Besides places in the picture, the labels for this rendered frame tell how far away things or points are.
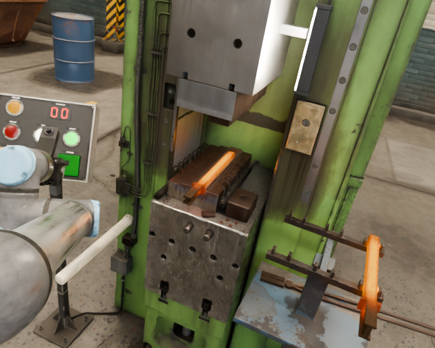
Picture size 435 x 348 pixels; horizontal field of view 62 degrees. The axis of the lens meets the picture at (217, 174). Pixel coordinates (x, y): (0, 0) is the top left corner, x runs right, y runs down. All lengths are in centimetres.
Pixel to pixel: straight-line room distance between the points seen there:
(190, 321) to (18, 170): 100
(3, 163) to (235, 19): 71
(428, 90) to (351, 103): 608
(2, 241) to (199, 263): 105
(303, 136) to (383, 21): 40
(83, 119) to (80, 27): 438
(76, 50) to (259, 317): 502
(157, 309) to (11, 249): 132
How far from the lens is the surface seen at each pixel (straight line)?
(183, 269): 147
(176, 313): 166
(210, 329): 163
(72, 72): 584
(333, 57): 121
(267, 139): 168
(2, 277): 40
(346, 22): 120
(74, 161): 138
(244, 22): 111
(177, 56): 121
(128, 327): 212
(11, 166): 93
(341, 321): 132
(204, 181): 133
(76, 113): 140
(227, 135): 173
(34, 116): 144
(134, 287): 201
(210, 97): 118
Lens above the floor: 166
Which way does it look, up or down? 28 degrees down
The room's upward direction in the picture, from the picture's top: 10 degrees clockwise
